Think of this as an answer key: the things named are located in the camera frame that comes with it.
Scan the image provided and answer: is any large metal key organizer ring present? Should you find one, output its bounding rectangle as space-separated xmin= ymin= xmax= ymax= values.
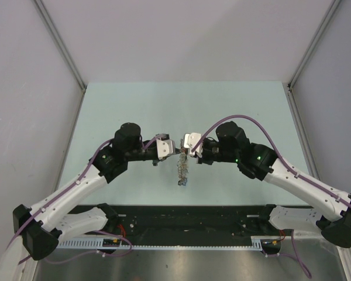
xmin=175 ymin=139 xmax=191 ymax=187

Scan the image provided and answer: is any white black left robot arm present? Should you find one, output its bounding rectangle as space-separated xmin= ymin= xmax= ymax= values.
xmin=10 ymin=122 xmax=178 ymax=262

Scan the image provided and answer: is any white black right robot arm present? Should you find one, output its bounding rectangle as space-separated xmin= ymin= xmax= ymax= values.
xmin=184 ymin=121 xmax=351 ymax=248

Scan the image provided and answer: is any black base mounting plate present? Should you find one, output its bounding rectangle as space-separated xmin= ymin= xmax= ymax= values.
xmin=70 ymin=204 xmax=311 ymax=244

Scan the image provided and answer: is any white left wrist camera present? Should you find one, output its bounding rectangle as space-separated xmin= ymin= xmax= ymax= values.
xmin=156 ymin=133 xmax=176 ymax=160

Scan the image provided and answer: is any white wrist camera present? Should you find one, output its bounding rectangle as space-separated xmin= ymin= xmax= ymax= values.
xmin=182 ymin=132 xmax=202 ymax=158
xmin=156 ymin=133 xmax=176 ymax=160

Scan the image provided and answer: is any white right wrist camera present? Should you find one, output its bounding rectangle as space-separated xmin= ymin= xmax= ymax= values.
xmin=182 ymin=132 xmax=202 ymax=158

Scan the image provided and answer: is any white slotted cable duct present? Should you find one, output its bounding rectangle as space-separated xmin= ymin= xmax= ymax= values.
xmin=57 ymin=236 xmax=281 ymax=251

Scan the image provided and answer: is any aluminium frame rail left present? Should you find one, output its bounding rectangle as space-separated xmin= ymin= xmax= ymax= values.
xmin=31 ymin=0 xmax=87 ymax=93

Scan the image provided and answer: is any aluminium frame rail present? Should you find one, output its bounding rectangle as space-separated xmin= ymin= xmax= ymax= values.
xmin=287 ymin=0 xmax=342 ymax=91
xmin=31 ymin=0 xmax=87 ymax=93

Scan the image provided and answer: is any aluminium frame rail right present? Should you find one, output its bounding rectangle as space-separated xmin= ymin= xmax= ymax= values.
xmin=287 ymin=0 xmax=342 ymax=91

